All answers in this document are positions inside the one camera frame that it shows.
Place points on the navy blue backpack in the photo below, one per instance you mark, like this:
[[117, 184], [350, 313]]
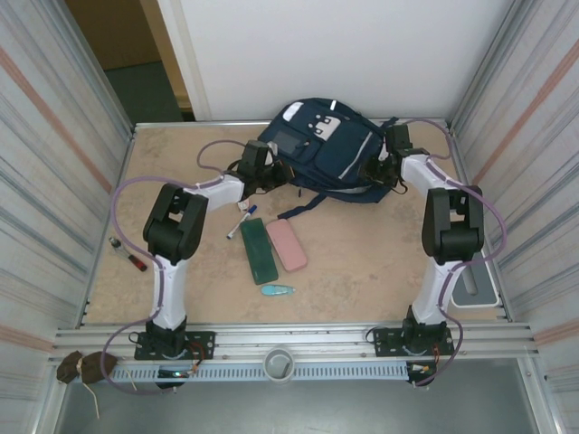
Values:
[[335, 149]]

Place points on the white marker blue cap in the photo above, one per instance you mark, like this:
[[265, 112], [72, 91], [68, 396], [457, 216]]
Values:
[[240, 223]]

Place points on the pink pencil case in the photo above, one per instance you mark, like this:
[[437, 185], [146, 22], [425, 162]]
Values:
[[287, 246]]

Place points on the green pencil case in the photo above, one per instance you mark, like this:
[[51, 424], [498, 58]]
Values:
[[258, 253]]

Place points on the teal correction tape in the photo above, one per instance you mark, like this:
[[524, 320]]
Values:
[[276, 290]]

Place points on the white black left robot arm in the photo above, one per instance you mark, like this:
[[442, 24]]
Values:
[[169, 294]]

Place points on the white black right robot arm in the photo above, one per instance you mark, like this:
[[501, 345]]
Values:
[[434, 289]]

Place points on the brown wooden door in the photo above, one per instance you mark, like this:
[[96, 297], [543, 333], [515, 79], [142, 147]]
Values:
[[113, 27]]

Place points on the grey round cup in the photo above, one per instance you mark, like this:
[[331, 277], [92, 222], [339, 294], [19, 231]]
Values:
[[273, 361]]

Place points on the small circuit board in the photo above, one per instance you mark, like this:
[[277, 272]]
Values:
[[174, 374], [420, 370]]

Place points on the brown cloth bundle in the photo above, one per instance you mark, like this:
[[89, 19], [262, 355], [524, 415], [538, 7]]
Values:
[[95, 366]]

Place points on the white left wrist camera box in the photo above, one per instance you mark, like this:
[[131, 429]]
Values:
[[271, 156]]

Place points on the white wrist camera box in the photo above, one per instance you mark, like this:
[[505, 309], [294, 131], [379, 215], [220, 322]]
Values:
[[271, 156], [384, 151]]

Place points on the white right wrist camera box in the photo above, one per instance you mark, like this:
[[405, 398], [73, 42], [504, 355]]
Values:
[[384, 151]]

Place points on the aluminium table edge rail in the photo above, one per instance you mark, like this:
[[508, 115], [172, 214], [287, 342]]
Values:
[[203, 123]]

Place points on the white door frame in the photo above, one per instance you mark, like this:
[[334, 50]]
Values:
[[181, 45]]

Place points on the aluminium mounting rail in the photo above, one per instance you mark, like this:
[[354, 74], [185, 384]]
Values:
[[316, 336]]

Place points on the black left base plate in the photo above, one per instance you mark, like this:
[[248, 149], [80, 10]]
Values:
[[201, 343]]

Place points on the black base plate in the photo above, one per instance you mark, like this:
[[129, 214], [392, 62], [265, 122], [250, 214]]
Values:
[[201, 343], [384, 341]]

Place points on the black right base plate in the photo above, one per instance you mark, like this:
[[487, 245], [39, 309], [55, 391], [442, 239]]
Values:
[[384, 341]]

